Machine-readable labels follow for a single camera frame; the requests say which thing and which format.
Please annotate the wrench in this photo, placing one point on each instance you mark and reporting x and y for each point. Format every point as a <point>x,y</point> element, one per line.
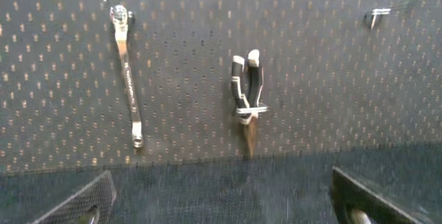
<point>128,79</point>

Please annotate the pliers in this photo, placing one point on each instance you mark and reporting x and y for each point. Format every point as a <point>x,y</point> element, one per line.
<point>255,79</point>

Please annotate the metal hook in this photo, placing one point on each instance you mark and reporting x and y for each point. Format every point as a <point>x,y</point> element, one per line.
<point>130,14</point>
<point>380,11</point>
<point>257,109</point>

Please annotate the black pegboard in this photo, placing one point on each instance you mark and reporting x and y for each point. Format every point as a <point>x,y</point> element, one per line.
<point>310,79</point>

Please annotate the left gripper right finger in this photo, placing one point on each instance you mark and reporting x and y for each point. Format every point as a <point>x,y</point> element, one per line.
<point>359,200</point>

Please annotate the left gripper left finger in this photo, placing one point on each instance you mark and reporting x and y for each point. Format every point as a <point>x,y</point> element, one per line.
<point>93,196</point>

